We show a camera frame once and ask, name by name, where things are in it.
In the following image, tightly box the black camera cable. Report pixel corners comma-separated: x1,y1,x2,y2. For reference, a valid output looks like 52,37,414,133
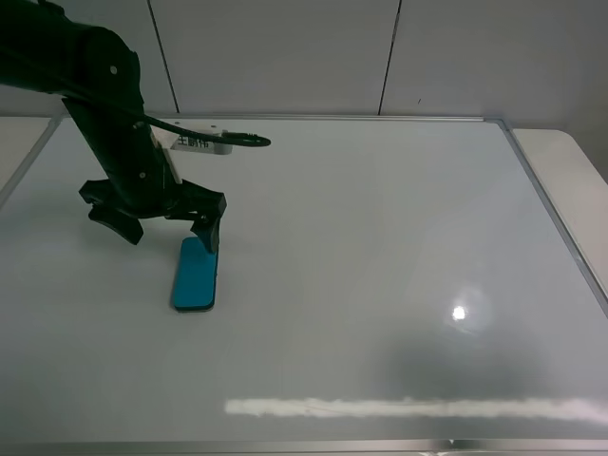
61,92,272,148

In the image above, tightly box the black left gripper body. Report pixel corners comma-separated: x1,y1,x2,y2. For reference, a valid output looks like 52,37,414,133
80,124,227,220

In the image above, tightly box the teal whiteboard eraser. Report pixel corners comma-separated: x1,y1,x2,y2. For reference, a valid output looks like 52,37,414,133
171,237,219,313

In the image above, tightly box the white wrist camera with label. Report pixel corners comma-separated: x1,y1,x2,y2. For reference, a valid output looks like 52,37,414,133
151,126,234,183

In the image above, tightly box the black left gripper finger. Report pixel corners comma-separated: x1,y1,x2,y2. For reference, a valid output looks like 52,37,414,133
88,204,143,245
190,214,221,253

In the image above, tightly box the white whiteboard with aluminium frame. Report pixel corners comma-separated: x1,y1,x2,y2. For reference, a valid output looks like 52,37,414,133
1,118,607,455

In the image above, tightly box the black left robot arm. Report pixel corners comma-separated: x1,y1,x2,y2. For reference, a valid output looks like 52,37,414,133
1,1,226,253

